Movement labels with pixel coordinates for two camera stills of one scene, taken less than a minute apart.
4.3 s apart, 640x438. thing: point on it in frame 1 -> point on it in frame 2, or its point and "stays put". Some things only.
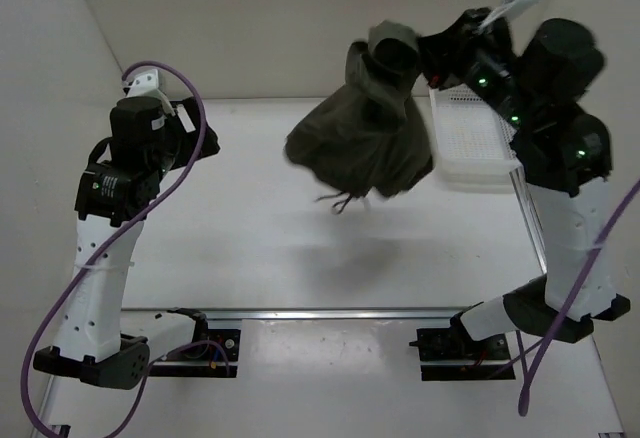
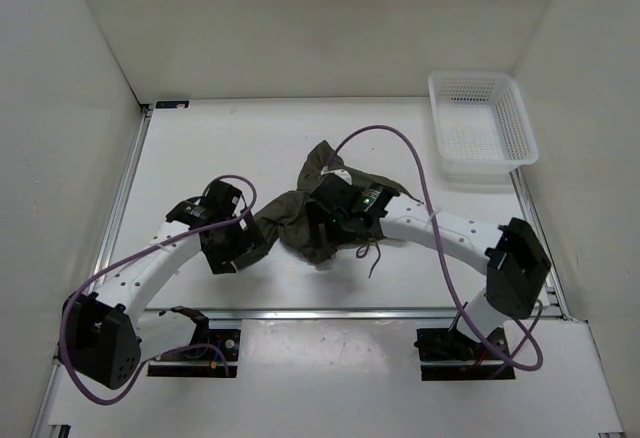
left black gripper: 189,139 -> 248,240
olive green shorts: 369,139 -> 283,220
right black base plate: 453,354 stays put
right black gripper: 438,52 -> 318,214
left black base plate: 214,354 stays put
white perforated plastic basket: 474,142 stays put
